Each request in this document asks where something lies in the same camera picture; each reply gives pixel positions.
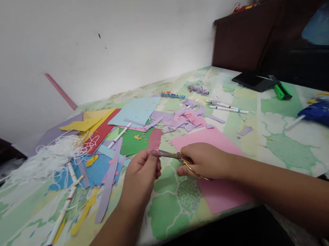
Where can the person's right hand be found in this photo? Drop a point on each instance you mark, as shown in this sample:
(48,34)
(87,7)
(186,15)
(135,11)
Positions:
(209,160)

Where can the person's left hand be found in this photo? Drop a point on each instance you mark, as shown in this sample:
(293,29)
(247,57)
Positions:
(139,178)

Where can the person's right thumb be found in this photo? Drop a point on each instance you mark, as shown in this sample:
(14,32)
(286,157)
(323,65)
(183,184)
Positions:
(184,170)

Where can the person's left fingers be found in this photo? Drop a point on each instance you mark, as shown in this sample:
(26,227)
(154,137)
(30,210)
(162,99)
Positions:
(157,167)

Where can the person's right fingers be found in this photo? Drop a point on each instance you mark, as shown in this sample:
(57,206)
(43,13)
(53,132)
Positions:
(192,152)

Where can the person's left thumb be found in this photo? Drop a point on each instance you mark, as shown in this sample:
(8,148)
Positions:
(144,156)

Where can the pink paper strip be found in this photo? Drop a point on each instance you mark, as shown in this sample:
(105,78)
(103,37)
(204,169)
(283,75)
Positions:
(155,140)

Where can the green paper sheet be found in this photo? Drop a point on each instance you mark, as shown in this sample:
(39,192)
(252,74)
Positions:
(133,144)

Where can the pile of lavender pink scraps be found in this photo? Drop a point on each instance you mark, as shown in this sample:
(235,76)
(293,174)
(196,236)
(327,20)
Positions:
(187,117)

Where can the pink paper sheet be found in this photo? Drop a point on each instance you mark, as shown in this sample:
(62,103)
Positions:
(222,194)

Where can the light blue paper sheet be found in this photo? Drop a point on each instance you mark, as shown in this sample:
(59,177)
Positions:
(138,111)

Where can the torn blue paper sheet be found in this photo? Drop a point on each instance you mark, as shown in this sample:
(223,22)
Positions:
(99,172)

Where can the red paper sheet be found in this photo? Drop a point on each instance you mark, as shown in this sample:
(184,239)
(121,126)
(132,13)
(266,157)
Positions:
(102,132)

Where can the long lavender paper strip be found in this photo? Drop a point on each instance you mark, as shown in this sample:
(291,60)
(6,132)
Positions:
(107,190)

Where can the yellow oval paper piece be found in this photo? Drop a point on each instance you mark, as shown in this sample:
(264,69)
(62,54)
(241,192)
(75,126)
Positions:
(92,160)

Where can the small lavender paper piece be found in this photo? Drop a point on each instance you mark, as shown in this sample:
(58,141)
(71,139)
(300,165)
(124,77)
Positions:
(245,131)

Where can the curled purple paper fringe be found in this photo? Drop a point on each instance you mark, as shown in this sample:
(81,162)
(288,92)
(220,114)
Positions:
(197,89)

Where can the yellow paper sheet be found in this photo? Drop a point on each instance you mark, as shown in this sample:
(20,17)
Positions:
(82,123)

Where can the short white marker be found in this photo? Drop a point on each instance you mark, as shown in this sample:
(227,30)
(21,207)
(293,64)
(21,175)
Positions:
(71,172)

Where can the person's body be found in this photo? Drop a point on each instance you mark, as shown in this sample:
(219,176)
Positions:
(223,234)

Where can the long yellow paper strip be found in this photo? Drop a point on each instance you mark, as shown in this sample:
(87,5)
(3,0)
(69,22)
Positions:
(84,213)

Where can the white marker red band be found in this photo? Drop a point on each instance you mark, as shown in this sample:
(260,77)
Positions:
(69,197)

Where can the black phone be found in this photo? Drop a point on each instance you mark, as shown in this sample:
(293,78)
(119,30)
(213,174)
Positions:
(252,81)

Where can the lavender paper sheet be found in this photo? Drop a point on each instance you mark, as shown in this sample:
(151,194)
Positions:
(53,131)

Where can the green floral table cover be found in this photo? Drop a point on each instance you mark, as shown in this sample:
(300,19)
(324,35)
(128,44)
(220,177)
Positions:
(287,145)

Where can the pink tube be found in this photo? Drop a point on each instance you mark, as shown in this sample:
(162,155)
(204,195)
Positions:
(61,92)

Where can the green black highlighter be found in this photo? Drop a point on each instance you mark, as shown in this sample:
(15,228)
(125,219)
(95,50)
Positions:
(280,90)

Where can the short yellow paper strip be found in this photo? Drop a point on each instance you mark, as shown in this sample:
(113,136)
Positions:
(59,231)

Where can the dark wooden cabinet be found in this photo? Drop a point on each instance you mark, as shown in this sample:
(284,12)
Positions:
(247,41)

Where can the white marker purple band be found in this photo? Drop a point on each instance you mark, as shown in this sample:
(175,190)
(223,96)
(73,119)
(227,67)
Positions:
(49,243)

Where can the blue glue gun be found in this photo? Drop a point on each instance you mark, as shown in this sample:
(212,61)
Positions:
(322,115)

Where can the red curled ribbon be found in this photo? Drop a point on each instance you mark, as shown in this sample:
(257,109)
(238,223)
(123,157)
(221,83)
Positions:
(240,7)

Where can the light blue cloth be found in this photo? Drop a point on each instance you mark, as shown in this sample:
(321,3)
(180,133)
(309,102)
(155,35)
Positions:
(323,27)

